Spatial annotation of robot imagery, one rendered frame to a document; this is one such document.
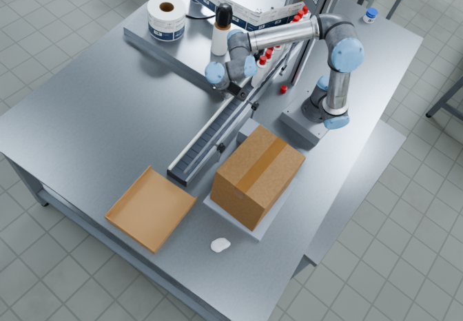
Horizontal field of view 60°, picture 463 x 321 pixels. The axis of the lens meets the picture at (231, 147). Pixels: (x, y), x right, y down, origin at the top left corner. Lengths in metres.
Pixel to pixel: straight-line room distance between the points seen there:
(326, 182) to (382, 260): 1.07
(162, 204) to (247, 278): 0.48
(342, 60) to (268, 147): 0.44
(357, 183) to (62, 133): 1.42
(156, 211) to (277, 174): 0.56
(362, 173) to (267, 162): 0.64
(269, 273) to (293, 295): 0.90
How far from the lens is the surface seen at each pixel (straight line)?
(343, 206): 1.96
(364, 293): 2.81
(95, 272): 2.60
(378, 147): 2.21
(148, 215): 1.78
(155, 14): 2.21
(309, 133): 2.02
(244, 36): 1.60
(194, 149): 1.87
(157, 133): 1.97
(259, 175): 1.57
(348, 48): 1.51
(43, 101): 2.15
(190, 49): 2.24
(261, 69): 2.01
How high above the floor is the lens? 2.49
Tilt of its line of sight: 59 degrees down
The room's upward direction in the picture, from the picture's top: 15 degrees clockwise
